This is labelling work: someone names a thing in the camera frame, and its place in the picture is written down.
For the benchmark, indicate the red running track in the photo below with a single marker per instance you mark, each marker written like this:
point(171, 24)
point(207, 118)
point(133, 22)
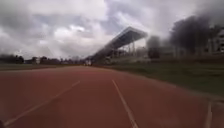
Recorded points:
point(93, 100)

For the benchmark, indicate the pale building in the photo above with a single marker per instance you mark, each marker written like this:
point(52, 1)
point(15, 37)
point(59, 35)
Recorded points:
point(220, 41)

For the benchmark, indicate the group of dark trees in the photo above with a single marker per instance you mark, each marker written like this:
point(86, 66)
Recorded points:
point(190, 33)

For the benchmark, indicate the grass infield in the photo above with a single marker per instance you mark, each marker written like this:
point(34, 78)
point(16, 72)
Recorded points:
point(20, 67)

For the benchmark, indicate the distant row of trees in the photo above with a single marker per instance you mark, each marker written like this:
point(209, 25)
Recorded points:
point(13, 59)

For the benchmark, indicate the white painted lane lines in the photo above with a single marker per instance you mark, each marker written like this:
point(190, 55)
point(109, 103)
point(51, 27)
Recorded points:
point(123, 101)

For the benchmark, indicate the roofed grandstand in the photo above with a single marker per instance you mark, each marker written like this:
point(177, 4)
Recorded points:
point(126, 36)

